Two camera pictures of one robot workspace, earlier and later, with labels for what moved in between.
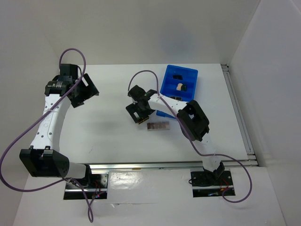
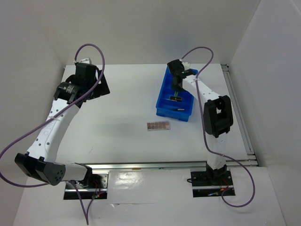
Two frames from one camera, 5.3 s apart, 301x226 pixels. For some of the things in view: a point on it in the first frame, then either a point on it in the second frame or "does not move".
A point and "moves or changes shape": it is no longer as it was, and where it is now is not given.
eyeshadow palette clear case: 158,125 does not move
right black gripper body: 145,108 -> 176,86
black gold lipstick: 146,118 moves or changes shape
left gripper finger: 90,91 -> 102,88
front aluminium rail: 163,166 does not move
